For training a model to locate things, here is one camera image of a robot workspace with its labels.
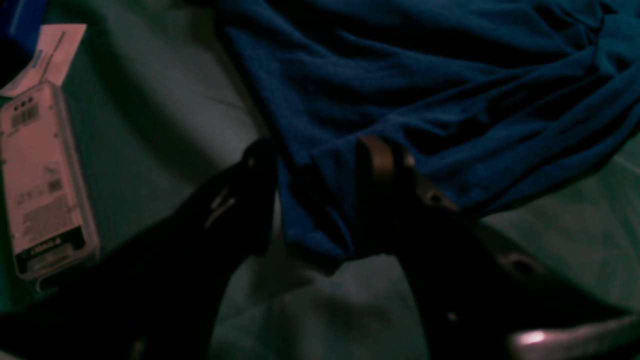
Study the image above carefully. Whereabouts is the white label card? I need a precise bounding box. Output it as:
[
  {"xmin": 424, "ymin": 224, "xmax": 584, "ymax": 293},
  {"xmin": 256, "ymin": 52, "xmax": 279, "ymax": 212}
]
[{"xmin": 1, "ymin": 23, "xmax": 88, "ymax": 98}]

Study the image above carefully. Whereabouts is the packaged tool blister pack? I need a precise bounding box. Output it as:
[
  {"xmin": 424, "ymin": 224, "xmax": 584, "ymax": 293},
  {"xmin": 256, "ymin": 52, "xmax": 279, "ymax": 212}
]
[{"xmin": 1, "ymin": 81, "xmax": 100, "ymax": 281}]

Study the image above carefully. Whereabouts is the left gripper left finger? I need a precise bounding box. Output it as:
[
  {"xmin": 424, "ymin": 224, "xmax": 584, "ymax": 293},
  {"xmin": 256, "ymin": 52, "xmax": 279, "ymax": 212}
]
[{"xmin": 0, "ymin": 137, "xmax": 278, "ymax": 360}]

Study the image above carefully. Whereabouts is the light blue table cloth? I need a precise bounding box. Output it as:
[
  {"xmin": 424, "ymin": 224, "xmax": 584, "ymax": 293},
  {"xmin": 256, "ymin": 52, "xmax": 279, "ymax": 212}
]
[{"xmin": 0, "ymin": 0, "xmax": 640, "ymax": 360}]

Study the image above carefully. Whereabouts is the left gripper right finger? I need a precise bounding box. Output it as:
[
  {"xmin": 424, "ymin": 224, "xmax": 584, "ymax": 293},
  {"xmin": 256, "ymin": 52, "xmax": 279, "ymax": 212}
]
[{"xmin": 355, "ymin": 136, "xmax": 639, "ymax": 360}]

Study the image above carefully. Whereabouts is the dark blue t-shirt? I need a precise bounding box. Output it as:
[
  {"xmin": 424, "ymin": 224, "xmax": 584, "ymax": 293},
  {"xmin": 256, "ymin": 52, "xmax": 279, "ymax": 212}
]
[{"xmin": 212, "ymin": 0, "xmax": 639, "ymax": 263}]

